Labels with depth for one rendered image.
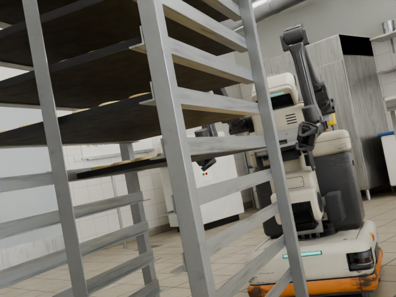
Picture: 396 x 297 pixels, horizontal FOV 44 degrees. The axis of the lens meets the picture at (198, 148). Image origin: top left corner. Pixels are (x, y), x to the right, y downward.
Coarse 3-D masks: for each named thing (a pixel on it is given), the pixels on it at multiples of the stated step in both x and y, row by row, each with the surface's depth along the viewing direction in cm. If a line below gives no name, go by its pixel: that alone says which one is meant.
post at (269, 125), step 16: (240, 0) 134; (256, 32) 135; (256, 48) 133; (256, 64) 133; (256, 80) 133; (272, 112) 134; (272, 128) 132; (272, 144) 132; (272, 160) 132; (272, 176) 132; (288, 192) 133; (288, 208) 131; (288, 224) 131; (288, 240) 131; (288, 256) 131; (304, 272) 133; (304, 288) 130
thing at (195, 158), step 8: (280, 144) 159; (224, 152) 124; (232, 152) 140; (240, 152) 161; (144, 160) 114; (152, 160) 114; (160, 160) 113; (192, 160) 149; (200, 160) 173; (104, 168) 119; (112, 168) 118; (120, 168) 117; (128, 168) 116; (136, 168) 119; (144, 168) 134; (152, 168) 151; (80, 176) 121; (88, 176) 120; (96, 176) 125
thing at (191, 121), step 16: (144, 96) 80; (80, 112) 85; (96, 112) 84; (112, 112) 83; (128, 112) 87; (144, 112) 91; (192, 112) 104; (208, 112) 110; (16, 128) 91; (32, 128) 89; (64, 128) 92; (80, 128) 97; (96, 128) 102; (112, 128) 107; (128, 128) 113; (144, 128) 119; (160, 128) 126; (0, 144) 98
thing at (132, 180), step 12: (120, 144) 150; (132, 144) 152; (132, 156) 151; (132, 180) 149; (132, 192) 149; (132, 204) 149; (132, 216) 150; (144, 216) 151; (144, 240) 148; (144, 252) 148; (144, 276) 148
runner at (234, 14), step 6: (204, 0) 116; (210, 0) 117; (216, 0) 118; (222, 0) 121; (228, 0) 126; (216, 6) 122; (222, 6) 123; (228, 6) 125; (234, 6) 130; (222, 12) 128; (228, 12) 129; (234, 12) 130; (234, 18) 135; (240, 18) 136
